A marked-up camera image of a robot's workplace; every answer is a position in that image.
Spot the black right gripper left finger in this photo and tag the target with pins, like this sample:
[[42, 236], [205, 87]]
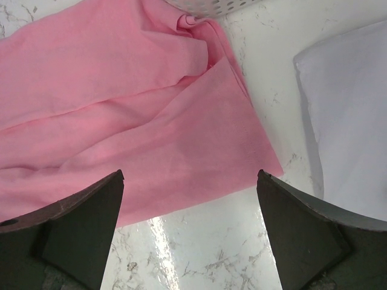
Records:
[[64, 245]]

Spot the pink t-shirt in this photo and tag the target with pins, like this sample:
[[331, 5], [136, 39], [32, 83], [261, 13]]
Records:
[[136, 86]]

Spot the white folded cloth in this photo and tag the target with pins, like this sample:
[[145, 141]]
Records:
[[343, 81]]

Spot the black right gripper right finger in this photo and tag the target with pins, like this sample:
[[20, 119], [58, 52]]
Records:
[[317, 245]]

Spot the white perforated plastic basket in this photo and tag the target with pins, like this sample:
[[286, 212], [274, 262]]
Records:
[[210, 8]]

